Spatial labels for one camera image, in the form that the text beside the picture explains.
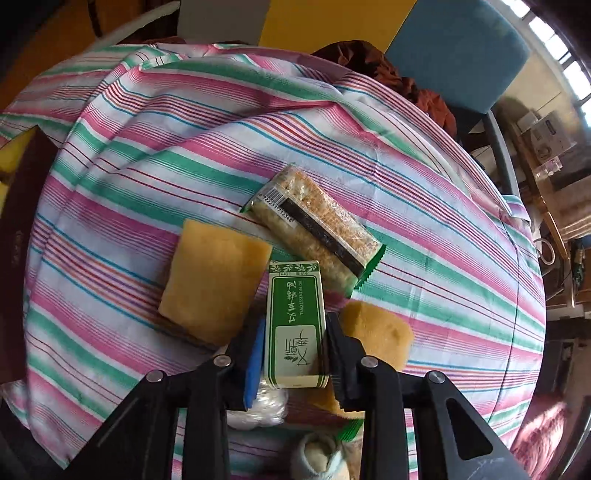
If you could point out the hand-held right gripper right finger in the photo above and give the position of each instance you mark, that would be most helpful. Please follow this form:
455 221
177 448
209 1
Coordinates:
341 369

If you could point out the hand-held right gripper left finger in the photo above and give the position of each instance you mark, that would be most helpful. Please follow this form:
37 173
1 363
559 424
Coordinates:
255 364

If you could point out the white plastic bag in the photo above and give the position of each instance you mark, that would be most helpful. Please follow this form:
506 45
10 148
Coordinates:
263 408

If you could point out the yellow sponge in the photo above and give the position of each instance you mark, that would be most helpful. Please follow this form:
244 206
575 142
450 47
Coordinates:
378 332
212 277

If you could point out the green and white carton box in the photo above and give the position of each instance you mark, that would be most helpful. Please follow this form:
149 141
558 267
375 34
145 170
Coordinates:
295 314

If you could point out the dark box with yellow inside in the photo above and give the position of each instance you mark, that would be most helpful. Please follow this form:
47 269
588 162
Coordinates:
23 258

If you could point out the red garment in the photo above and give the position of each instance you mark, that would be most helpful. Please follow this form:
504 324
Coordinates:
540 434

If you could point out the striped pink green cloth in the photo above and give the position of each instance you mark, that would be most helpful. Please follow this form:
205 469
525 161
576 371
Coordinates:
184 138

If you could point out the wooden desk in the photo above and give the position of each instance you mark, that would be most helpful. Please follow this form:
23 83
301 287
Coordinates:
526 175

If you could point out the red-brown crumpled cloth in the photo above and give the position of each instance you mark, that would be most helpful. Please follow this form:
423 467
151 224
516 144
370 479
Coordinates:
369 60

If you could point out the white carton on desk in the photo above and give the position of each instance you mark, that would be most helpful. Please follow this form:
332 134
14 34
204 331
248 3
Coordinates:
551 138

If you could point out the grey yellow blue chair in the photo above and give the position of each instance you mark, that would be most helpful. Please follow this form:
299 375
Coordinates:
452 50

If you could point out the window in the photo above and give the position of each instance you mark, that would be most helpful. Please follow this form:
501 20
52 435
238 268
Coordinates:
558 46

